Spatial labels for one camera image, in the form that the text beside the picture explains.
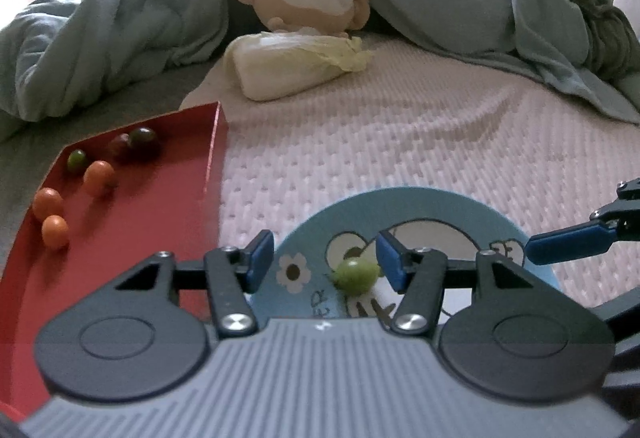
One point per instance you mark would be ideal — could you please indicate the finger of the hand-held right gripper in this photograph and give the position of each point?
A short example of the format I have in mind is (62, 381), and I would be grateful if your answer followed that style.
(565, 245)

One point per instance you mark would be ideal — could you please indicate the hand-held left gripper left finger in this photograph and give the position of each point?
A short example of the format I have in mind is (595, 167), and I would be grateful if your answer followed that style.
(260, 258)

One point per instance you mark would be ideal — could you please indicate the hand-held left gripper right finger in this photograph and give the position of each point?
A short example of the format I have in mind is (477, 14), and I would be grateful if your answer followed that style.
(390, 263)

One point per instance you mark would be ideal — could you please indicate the blue cartoon plate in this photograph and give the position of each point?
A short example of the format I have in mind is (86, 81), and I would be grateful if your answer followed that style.
(450, 208)

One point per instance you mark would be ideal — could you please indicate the red tray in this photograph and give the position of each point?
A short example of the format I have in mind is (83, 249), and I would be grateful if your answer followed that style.
(140, 228)

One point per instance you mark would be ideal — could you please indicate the dark purple tomato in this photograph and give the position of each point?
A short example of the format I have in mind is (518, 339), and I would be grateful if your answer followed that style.
(144, 141)

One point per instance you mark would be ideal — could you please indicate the orange mandarin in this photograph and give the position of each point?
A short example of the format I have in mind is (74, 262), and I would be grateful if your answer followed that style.
(100, 175)
(55, 230)
(48, 203)

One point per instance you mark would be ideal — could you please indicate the pink textured bed cover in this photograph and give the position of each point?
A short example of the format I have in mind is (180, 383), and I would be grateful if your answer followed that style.
(400, 133)

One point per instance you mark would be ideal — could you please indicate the red tomato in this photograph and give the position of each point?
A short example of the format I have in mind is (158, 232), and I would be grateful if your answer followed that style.
(118, 148)

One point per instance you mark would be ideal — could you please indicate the napa cabbage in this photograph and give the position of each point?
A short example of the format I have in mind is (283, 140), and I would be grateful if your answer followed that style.
(280, 68)

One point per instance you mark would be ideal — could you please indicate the small green tomato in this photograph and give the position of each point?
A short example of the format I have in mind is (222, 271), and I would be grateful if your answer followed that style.
(76, 161)

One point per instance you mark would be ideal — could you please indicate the dark green blanket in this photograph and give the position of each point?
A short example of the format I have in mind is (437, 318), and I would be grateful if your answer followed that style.
(610, 33)

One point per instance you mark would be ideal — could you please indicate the blue-grey blanket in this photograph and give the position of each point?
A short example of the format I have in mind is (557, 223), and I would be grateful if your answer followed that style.
(125, 33)

